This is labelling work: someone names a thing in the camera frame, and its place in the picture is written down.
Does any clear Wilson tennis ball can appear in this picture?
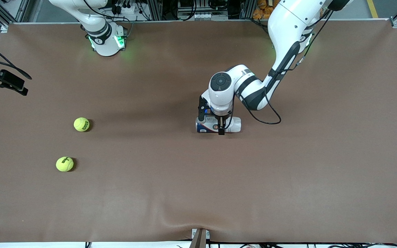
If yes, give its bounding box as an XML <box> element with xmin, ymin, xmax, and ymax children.
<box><xmin>195</xmin><ymin>116</ymin><xmax>242</xmax><ymax>133</ymax></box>

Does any yellow Roland Garros tennis ball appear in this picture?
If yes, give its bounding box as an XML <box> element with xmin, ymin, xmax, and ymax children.
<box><xmin>73</xmin><ymin>117</ymin><xmax>91</xmax><ymax>132</ymax></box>

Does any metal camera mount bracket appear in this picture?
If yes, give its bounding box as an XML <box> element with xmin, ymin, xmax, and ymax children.
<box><xmin>191</xmin><ymin>228</ymin><xmax>211</xmax><ymax>248</ymax></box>

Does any white power strip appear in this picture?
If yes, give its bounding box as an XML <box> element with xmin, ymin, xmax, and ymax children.
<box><xmin>111</xmin><ymin>0</ymin><xmax>140</xmax><ymax>15</ymax></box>

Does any yellow Wilson tennis ball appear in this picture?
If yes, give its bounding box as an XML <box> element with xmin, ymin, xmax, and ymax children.
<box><xmin>56</xmin><ymin>156</ymin><xmax>74</xmax><ymax>172</ymax></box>

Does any brown table mat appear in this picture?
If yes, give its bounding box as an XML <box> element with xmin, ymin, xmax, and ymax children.
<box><xmin>0</xmin><ymin>19</ymin><xmax>397</xmax><ymax>244</ymax></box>

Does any orange packaged bread pile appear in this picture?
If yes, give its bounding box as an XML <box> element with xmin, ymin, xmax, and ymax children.
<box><xmin>253</xmin><ymin>0</ymin><xmax>279</xmax><ymax>20</ymax></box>

